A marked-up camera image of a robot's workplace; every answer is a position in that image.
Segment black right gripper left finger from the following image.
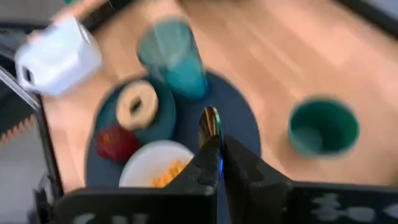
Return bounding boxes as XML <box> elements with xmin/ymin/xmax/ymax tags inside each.
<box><xmin>164</xmin><ymin>135</ymin><xmax>223</xmax><ymax>196</ymax></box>

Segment teal faceted plastic tumbler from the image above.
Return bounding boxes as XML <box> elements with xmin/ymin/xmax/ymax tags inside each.
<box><xmin>136</xmin><ymin>17</ymin><xmax>210</xmax><ymax>101</ymax></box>

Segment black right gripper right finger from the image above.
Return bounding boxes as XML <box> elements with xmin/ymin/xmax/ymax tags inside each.
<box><xmin>223</xmin><ymin>133</ymin><xmax>294</xmax><ymax>224</ymax></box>

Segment dark teal plate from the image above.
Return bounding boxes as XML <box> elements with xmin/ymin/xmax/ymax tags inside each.
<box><xmin>95</xmin><ymin>77</ymin><xmax>177</xmax><ymax>146</ymax></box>

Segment black woven round placemat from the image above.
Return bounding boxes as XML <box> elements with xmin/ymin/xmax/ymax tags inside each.
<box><xmin>84</xmin><ymin>68</ymin><xmax>262</xmax><ymax>190</ymax></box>

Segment white plastic milk jug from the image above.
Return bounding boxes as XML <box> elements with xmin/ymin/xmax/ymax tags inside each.
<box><xmin>14</xmin><ymin>15</ymin><xmax>103</xmax><ymax>96</ymax></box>

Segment tan bagel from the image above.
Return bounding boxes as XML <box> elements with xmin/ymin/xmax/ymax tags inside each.
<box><xmin>115</xmin><ymin>80</ymin><xmax>160</xmax><ymax>131</ymax></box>

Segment iridescent metal spoon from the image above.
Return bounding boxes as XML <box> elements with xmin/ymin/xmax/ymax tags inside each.
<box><xmin>198</xmin><ymin>105</ymin><xmax>224</xmax><ymax>178</ymax></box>

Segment green cup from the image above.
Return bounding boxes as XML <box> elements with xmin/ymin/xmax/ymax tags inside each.
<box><xmin>287</xmin><ymin>96</ymin><xmax>361</xmax><ymax>159</ymax></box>

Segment white ribbed ceramic bowl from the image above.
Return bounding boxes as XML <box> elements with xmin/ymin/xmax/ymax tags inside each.
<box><xmin>119</xmin><ymin>139</ymin><xmax>196</xmax><ymax>189</ymax></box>

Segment orange cereal pieces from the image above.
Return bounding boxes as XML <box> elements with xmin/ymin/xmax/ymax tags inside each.
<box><xmin>150</xmin><ymin>159</ymin><xmax>188</xmax><ymax>189</ymax></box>

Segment red apple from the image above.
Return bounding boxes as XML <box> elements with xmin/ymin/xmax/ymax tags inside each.
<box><xmin>95</xmin><ymin>123</ymin><xmax>141</xmax><ymax>164</ymax></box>

